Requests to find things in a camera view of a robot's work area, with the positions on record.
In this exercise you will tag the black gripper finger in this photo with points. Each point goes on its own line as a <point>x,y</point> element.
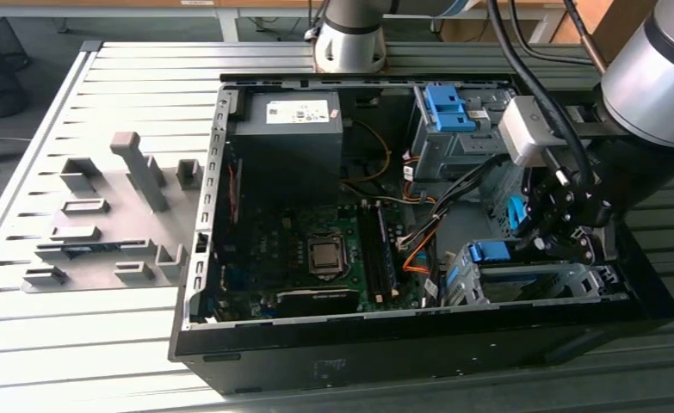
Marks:
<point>566,198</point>
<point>566,245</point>

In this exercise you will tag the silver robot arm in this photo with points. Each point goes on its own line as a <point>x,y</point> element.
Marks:
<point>651,77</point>

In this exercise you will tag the metal disk bay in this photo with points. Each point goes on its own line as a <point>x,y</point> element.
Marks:
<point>566,275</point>

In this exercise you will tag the grey metal drive cage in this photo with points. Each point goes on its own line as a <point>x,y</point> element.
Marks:
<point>462,150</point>

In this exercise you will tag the blue drive cage latch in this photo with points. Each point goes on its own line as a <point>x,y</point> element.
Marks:
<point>448,112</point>

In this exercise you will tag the installed RAM stick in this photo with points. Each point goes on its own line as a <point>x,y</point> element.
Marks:
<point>387,254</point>

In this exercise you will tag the wooden cabinet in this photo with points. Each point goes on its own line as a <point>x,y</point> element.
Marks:
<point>623,21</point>

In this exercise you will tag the black open PC case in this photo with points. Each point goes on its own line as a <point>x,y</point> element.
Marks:
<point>404,344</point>

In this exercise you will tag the CPU socket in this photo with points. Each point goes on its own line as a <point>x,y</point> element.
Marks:
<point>324,254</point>

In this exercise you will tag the black graphics card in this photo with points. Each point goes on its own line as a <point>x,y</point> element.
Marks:
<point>319,299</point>

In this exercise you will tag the grey power supply unit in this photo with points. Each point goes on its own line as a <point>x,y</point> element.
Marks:
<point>289,163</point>

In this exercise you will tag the green motherboard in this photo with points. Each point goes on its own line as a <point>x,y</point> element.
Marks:
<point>267,241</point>

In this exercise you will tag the white-framed desk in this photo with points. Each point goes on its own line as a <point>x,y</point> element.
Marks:
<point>227,26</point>

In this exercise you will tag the grey parts rack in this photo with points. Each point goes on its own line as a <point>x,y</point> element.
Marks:
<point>112,202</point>

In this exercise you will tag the RAM stick in rack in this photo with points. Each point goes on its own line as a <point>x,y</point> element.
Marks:
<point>100,248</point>

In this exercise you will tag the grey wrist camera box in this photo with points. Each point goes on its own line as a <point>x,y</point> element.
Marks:
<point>523,129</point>

